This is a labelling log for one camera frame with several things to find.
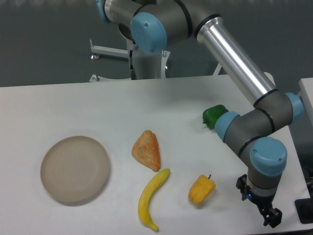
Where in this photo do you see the beige round plate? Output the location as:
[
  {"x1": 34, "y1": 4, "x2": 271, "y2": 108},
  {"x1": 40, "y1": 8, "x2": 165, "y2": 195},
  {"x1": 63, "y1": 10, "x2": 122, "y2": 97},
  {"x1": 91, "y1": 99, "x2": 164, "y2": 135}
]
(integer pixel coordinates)
[{"x1": 40, "y1": 136, "x2": 110, "y2": 206}]

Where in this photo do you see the yellow toy banana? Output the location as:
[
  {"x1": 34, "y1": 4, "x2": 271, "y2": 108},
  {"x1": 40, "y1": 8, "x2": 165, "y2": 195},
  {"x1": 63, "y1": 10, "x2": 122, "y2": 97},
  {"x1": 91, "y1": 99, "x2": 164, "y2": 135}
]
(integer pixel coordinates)
[{"x1": 137, "y1": 168, "x2": 171, "y2": 232}]

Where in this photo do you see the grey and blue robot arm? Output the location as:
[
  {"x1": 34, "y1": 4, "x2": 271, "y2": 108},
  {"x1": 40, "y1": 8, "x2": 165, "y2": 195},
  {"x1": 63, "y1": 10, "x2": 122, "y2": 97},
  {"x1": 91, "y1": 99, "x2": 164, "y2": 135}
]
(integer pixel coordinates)
[{"x1": 96, "y1": 0, "x2": 304, "y2": 227}]

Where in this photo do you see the yellow toy bell pepper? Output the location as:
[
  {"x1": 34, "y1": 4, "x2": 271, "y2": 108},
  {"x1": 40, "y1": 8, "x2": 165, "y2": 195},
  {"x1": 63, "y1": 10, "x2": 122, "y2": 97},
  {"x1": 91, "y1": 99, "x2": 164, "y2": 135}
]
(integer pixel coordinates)
[{"x1": 188, "y1": 174, "x2": 216, "y2": 205}]

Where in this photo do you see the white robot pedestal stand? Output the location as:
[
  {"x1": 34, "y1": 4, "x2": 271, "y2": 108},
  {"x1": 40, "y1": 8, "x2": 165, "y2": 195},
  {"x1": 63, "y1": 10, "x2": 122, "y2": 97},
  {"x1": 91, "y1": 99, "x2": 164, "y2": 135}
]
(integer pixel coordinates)
[{"x1": 89, "y1": 24, "x2": 171, "y2": 80}]

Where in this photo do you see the orange toy bread slice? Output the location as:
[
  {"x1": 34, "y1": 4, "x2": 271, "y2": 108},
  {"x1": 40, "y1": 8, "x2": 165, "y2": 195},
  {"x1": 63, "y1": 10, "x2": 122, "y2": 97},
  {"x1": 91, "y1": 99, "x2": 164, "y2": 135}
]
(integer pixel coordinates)
[{"x1": 132, "y1": 130, "x2": 161, "y2": 172}]

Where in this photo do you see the white side table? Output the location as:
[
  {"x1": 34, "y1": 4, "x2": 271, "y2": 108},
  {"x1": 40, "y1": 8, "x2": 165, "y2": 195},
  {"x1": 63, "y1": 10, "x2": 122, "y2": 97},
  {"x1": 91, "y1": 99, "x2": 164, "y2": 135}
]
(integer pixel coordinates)
[{"x1": 299, "y1": 78, "x2": 313, "y2": 123}]

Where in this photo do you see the black cable on pedestal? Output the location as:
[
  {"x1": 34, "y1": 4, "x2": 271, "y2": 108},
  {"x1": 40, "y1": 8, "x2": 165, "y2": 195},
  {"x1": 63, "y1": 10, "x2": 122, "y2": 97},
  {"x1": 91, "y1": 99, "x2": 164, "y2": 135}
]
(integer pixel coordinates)
[{"x1": 129, "y1": 40, "x2": 137, "y2": 80}]

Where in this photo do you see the black device at table edge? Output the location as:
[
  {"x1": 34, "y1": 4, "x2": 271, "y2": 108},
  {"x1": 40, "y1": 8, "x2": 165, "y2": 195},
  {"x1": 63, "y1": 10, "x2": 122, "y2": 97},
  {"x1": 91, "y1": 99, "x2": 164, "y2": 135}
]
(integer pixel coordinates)
[{"x1": 294, "y1": 198, "x2": 313, "y2": 224}]

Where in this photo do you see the green toy bell pepper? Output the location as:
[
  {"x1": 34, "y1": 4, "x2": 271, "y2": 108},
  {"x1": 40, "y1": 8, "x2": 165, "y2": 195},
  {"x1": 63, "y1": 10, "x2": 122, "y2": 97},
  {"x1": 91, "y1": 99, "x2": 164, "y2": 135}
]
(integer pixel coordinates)
[{"x1": 202, "y1": 104, "x2": 228, "y2": 130}]

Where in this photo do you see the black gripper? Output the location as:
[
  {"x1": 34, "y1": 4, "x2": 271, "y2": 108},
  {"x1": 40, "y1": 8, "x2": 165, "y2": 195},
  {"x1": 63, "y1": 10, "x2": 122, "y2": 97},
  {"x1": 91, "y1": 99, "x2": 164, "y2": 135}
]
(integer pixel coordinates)
[{"x1": 236, "y1": 174, "x2": 282, "y2": 228}]

